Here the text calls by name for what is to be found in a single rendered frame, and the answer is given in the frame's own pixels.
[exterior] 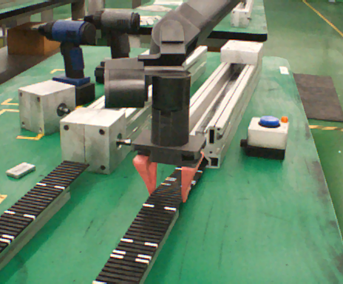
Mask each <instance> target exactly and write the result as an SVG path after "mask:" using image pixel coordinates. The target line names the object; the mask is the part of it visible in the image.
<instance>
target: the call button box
mask: <svg viewBox="0 0 343 284"><path fill-rule="evenodd" d="M259 121H260V118H256V117H253V118H252V119H251V122H250V125H249V128H248V135H247V139H244V138H241V139H240V147H246V155H250V156H257V157H263V158H275V159H281V160H284V159H285V152H286V146H287V140H288V127H289V124H288V123H286V124H284V123H283V122H281V120H279V124H277V125H272V126H271V125H265V124H261V123H260V122H259Z"/></svg>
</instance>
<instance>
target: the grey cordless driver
mask: <svg viewBox="0 0 343 284"><path fill-rule="evenodd" d="M77 21H84V22H87V23H90V22H91V23H93V24H94V25H95V30H102V29H104V30H108V33H106V37H107V41H108V42H110V44H109V46H110V51H111V58H105V59H103V60H102V61H101V62H100V65H98V66H97V67H96V68H95V81H96V82H101V83H105V78H104V73H105V63H106V62H107V61H108V60H110V59H118V58H130V57H129V53H130V52H131V50H130V46H129V35H128V34H127V33H126V31H131V32H133V30H134V31H137V30H139V27H140V14H139V13H138V12H136V13H133V12H124V11H115V12H113V11H104V12H103V11H96V12H95V13H93V14H89V15H87V16H84V18H80V19H77Z"/></svg>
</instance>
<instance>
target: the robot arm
mask: <svg viewBox="0 0 343 284"><path fill-rule="evenodd" d="M242 1H243V0H188V1H185V2H183V3H182V4H181V5H180V6H179V7H178V8H177V9H175V10H173V9H171V10H170V11H168V12H167V14H165V16H164V17H162V19H160V20H159V21H158V22H157V23H156V24H155V26H154V27H153V29H152V37H151V39H150V45H149V54H148V55H138V57H132V58H118V59H110V60H108V61H107V62H106V63H105V73H104V78H105V86H104V88H103V89H104V105H105V109H143V108H144V102H148V97H149V76H152V118H151V129H145V130H143V131H142V132H141V133H140V134H139V135H138V136H137V137H136V138H135V139H134V140H133V142H132V151H133V152H134V151H135V150H137V155H136V156H135V159H134V165H135V166H136V168H137V171H138V173H139V174H140V176H141V177H142V179H143V181H144V183H145V184H146V188H147V190H148V193H149V196H150V194H151V193H152V192H153V191H154V190H155V187H156V177H157V163H166V164H172V165H178V166H182V199H183V202H185V201H186V199H187V196H188V193H189V189H190V186H191V182H192V180H193V177H194V175H195V173H196V171H197V169H198V167H199V165H200V163H201V161H202V159H203V156H204V152H201V151H200V150H201V149H204V148H205V146H206V137H205V136H200V135H189V115H190V96H191V73H190V72H188V71H185V70H184V66H182V64H183V63H184V62H185V61H186V60H187V59H188V58H189V56H190V55H191V54H192V53H193V52H194V50H195V49H196V48H197V47H198V46H199V45H200V44H201V43H202V42H203V41H204V40H205V39H206V38H207V36H208V35H209V34H210V33H211V31H212V30H213V29H214V28H215V27H216V26H217V25H218V24H219V23H220V22H221V21H222V20H223V19H224V18H225V17H226V16H227V15H228V14H229V13H230V12H231V11H232V10H233V9H234V8H235V7H236V6H237V5H238V4H239V3H241V2H242ZM184 156H186V157H184Z"/></svg>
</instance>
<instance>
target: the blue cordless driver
mask: <svg viewBox="0 0 343 284"><path fill-rule="evenodd" d="M33 29H34V30H38V33H39V34H40V35H42V36H44V37H46V38H47V40H49V41H57V42H61V45H60V51H61V55H63V56H64V57H63V60H64V68H65V73H64V74H61V75H57V76H55V77H53V78H52V80H53V81H57V82H61V83H64V84H69V85H71V86H75V102H76V106H81V105H83V104H85V103H87V102H89V101H92V100H94V99H95V84H94V83H92V82H90V81H91V80H90V77H89V76H85V75H84V68H85V64H84V57H83V49H82V48H81V47H79V44H82V45H90V44H91V43H92V42H93V41H94V40H95V37H96V30H95V25H94V24H93V23H91V22H90V23H87V22H84V21H67V20H57V21H56V20H49V21H48V22H47V23H44V24H40V25H39V27H38V28H37V27H34V28H33Z"/></svg>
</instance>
